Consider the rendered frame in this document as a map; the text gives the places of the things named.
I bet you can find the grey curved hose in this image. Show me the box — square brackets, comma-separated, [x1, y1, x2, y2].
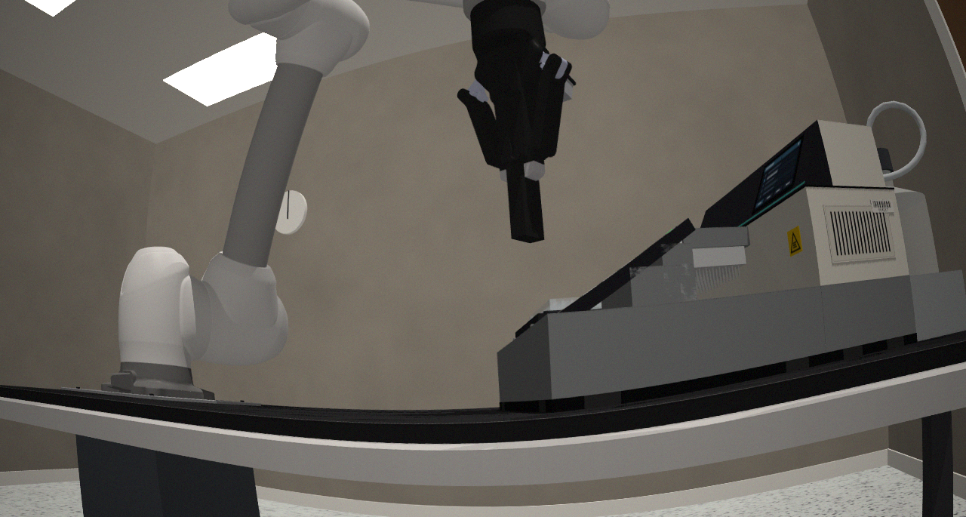
[866, 101, 927, 182]

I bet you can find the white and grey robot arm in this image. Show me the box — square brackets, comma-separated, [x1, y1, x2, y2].
[101, 0, 610, 400]

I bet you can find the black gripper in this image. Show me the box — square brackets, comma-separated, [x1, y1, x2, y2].
[457, 0, 572, 243]

